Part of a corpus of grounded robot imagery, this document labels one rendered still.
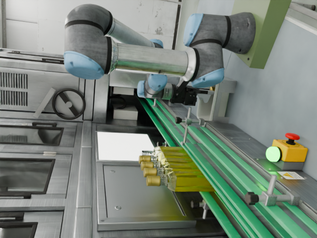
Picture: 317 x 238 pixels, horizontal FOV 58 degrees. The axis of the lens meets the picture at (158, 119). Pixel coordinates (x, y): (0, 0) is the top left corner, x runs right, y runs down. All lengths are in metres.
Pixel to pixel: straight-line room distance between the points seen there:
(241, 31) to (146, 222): 0.73
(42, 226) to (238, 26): 0.95
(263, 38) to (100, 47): 0.56
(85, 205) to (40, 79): 1.12
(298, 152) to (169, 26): 4.13
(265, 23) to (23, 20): 4.55
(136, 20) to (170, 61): 3.83
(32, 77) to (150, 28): 3.04
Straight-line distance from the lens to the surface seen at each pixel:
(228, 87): 1.30
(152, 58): 0.93
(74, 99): 2.00
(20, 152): 1.61
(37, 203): 1.16
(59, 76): 2.01
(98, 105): 2.02
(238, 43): 1.11
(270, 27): 1.09
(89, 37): 0.89
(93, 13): 0.94
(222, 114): 1.32
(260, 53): 1.12
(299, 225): 0.71
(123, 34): 1.05
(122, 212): 1.07
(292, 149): 0.90
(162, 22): 4.83
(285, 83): 1.04
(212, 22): 1.07
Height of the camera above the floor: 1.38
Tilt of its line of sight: 14 degrees down
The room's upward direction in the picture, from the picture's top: 87 degrees counter-clockwise
